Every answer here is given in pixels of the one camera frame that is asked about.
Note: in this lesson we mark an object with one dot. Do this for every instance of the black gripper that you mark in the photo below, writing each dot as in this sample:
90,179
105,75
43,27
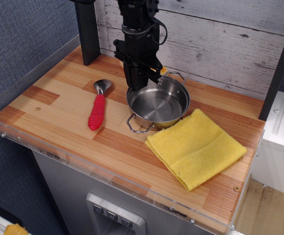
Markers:
140,47

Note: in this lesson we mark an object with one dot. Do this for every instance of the stainless steel pot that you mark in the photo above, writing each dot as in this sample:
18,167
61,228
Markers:
158,106

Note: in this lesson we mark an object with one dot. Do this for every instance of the yellow cloth napkin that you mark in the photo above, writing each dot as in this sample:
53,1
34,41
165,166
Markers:
195,149

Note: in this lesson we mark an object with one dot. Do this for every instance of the toy bread loaf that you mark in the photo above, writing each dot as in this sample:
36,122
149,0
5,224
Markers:
163,70

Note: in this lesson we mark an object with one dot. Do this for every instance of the grey toy fridge cabinet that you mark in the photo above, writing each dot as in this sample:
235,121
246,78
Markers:
91,206

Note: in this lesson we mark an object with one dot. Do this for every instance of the white toy sink unit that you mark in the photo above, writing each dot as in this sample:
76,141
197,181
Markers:
268,164

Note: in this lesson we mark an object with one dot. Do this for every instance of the black object bottom left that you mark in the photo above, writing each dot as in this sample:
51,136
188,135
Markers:
0,220

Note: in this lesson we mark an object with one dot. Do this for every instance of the yellow object bottom left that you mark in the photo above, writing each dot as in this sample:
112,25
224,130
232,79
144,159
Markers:
15,229

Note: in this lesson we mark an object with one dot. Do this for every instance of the red handled metal spoon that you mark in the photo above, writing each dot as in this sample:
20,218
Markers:
96,117

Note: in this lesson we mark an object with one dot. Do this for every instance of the black left vertical post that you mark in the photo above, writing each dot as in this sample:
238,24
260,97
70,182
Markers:
87,27

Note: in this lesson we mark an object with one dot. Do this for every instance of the black vertical post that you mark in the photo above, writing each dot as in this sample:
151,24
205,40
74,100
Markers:
87,27
273,89

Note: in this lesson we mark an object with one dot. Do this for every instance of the black right vertical post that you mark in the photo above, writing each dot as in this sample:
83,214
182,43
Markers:
273,89

